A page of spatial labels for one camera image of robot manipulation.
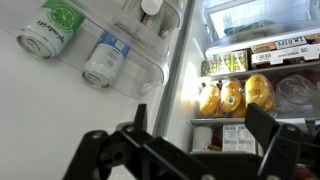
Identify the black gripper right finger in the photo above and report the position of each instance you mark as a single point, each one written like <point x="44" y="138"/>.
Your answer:
<point x="290" y="153"/>

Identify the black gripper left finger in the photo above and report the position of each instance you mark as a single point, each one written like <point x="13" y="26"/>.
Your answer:
<point x="133" y="156"/>

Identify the blue and white can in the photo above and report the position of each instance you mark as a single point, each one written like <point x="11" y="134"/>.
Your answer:
<point x="106" y="60"/>

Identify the clear can door bin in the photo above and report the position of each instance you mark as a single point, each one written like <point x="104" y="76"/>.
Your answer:
<point x="146" y="60"/>

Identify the clear jar door bin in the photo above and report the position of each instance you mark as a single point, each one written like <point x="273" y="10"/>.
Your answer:
<point x="170" y="13"/>

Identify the green lime soda can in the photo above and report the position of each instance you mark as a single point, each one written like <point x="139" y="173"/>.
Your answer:
<point x="50" y="26"/>

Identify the white labelled box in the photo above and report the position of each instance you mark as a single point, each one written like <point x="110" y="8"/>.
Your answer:
<point x="238" y="138"/>

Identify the clear plastic produce bag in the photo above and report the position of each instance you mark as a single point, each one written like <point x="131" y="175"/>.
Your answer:
<point x="296" y="91"/>

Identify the white plastic tub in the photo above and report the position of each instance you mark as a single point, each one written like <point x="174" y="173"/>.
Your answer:
<point x="202" y="138"/>

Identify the refrigerator cabinet with shelves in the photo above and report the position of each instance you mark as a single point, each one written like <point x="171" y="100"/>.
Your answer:
<point x="186" y="100"/>

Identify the bag of lemons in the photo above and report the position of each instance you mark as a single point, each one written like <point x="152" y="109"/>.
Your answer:
<point x="233" y="95"/>

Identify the egg carton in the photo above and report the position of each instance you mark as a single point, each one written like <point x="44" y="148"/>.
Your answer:
<point x="286" y="50"/>

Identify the yellow green juice pack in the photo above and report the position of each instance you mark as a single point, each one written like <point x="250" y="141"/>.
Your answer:
<point x="230" y="61"/>

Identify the clear crisper drawer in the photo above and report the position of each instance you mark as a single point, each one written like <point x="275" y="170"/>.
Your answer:
<point x="253" y="16"/>

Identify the white capped jar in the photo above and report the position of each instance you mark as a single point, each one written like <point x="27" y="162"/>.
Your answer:
<point x="151" y="6"/>

